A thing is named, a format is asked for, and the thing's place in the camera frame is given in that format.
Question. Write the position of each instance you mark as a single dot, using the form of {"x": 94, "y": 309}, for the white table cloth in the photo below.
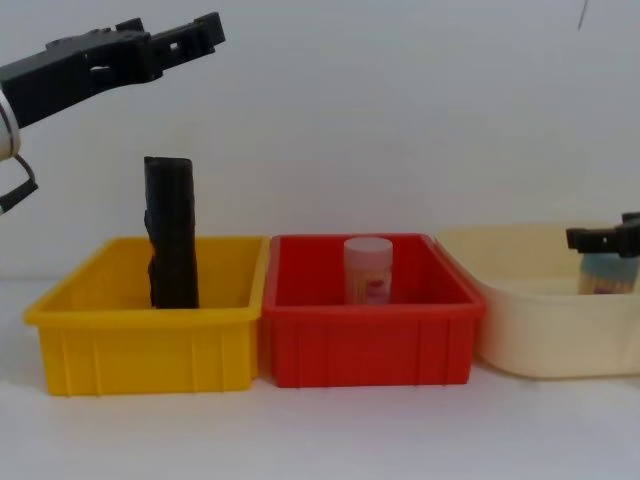
{"x": 320, "y": 435}

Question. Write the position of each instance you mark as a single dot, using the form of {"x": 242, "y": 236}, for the yellow plastic bin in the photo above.
{"x": 145, "y": 345}

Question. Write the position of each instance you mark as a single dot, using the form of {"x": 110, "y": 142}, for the cream plastic basin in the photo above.
{"x": 545, "y": 330}

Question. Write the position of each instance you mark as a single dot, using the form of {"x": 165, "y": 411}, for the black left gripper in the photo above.
{"x": 45, "y": 85}

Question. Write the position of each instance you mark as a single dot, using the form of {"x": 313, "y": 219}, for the toothpick jar with teal band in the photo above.
{"x": 607, "y": 277}

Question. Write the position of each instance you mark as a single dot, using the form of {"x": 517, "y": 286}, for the toothpick jar with white lid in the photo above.
{"x": 368, "y": 272}

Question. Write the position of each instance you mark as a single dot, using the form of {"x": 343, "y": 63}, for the red plastic bin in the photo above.
{"x": 370, "y": 345}

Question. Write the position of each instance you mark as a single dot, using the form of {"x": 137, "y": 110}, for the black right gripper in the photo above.
{"x": 631, "y": 235}

